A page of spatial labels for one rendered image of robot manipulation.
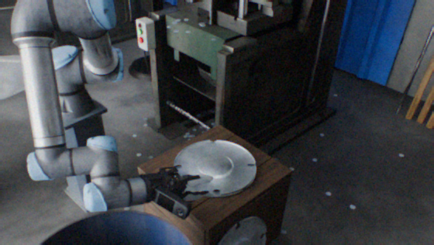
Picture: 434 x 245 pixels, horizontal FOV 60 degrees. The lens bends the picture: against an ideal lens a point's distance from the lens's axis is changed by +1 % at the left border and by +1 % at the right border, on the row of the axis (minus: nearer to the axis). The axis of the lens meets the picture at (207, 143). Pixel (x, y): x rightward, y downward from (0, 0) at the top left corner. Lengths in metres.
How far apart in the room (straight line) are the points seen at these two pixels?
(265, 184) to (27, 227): 1.00
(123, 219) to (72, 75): 0.58
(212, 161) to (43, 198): 0.85
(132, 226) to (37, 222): 0.75
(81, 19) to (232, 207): 0.68
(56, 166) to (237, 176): 0.59
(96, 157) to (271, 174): 0.61
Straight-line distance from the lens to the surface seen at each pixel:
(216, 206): 1.19
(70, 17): 1.01
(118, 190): 1.00
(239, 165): 1.33
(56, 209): 1.77
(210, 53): 1.64
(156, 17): 1.83
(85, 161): 1.00
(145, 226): 1.04
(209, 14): 1.68
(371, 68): 2.80
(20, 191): 1.92
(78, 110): 1.46
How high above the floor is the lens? 1.22
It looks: 38 degrees down
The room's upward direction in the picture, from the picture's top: 1 degrees clockwise
